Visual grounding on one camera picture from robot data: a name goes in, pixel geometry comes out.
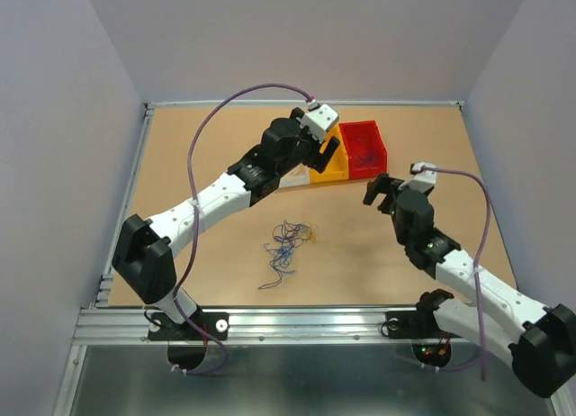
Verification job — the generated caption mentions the purple wires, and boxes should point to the purple wires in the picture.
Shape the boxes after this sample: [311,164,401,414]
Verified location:
[350,136,383,169]

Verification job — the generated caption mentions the small yellow wire piece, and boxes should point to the small yellow wire piece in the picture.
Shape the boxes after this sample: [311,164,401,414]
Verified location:
[301,220,329,246]

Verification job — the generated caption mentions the blue wire bundle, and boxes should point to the blue wire bundle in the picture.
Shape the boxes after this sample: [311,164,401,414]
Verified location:
[256,218,316,291]

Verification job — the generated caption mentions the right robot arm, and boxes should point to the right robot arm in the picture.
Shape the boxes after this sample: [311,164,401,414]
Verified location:
[363,163,575,398]

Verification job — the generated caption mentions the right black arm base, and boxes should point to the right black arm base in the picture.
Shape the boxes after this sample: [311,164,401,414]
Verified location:
[376,308,471,340]

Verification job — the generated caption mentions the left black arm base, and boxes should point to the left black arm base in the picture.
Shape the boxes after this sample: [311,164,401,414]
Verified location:
[143,310,230,341]

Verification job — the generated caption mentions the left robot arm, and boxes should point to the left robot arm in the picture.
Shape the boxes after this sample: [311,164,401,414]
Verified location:
[112,104,339,339]

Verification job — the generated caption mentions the yellow plastic bin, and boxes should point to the yellow plastic bin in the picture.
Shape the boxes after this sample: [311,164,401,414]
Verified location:
[309,125,349,185]

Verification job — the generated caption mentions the red plastic bin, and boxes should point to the red plastic bin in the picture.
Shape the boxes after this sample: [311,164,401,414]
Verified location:
[339,120,388,180]

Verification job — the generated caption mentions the white plastic bin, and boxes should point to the white plastic bin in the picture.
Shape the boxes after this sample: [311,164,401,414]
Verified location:
[279,166,311,189]

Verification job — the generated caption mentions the metal front plate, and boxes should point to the metal front plate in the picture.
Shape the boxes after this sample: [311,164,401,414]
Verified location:
[55,344,575,415]

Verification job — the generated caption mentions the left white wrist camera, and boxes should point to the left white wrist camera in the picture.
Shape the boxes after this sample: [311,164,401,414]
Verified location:
[300,100,339,143]

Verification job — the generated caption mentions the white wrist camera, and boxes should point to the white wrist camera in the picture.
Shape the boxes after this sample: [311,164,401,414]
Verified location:
[399,162,437,194]
[300,100,339,143]

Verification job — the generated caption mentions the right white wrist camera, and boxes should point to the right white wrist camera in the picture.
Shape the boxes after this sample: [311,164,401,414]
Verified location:
[399,162,437,194]

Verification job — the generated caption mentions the aluminium back rail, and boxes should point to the aluminium back rail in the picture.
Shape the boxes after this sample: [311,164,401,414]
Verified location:
[145,99,464,110]

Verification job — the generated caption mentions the aluminium rail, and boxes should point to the aluminium rail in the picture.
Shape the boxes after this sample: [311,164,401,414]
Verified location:
[145,99,464,110]
[91,103,154,309]
[71,303,555,346]

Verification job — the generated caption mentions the aluminium left rail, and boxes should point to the aluminium left rail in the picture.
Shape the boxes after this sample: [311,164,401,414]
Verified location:
[91,103,154,309]

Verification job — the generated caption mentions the aluminium front rail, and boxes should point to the aluminium front rail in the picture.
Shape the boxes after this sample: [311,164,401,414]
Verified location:
[71,303,555,346]

